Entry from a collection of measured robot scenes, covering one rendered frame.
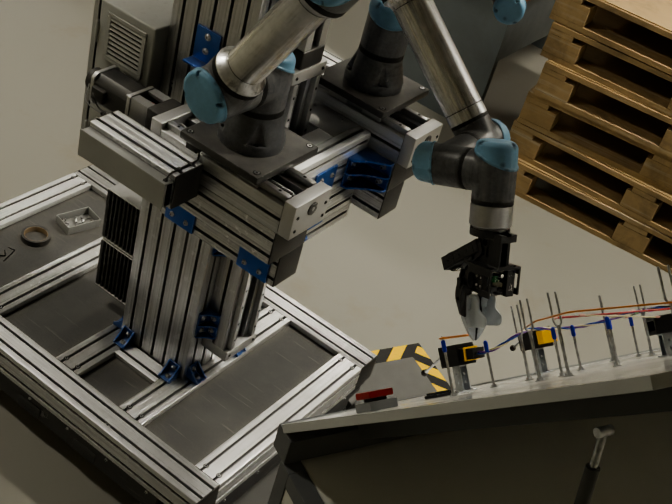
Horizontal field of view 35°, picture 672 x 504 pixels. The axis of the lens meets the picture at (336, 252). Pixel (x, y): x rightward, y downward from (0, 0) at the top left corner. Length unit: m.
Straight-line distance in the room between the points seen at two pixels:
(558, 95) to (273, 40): 2.71
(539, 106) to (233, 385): 2.12
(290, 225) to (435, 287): 1.84
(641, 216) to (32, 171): 2.49
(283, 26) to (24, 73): 2.93
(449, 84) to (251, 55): 0.38
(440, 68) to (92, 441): 1.52
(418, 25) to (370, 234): 2.33
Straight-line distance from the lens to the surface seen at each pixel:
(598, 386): 1.36
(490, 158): 1.85
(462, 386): 2.05
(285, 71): 2.26
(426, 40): 2.00
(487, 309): 1.95
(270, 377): 3.20
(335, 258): 4.08
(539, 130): 4.72
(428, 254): 4.26
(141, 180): 2.40
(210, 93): 2.14
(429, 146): 1.93
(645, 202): 4.67
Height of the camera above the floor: 2.39
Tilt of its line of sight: 36 degrees down
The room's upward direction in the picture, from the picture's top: 17 degrees clockwise
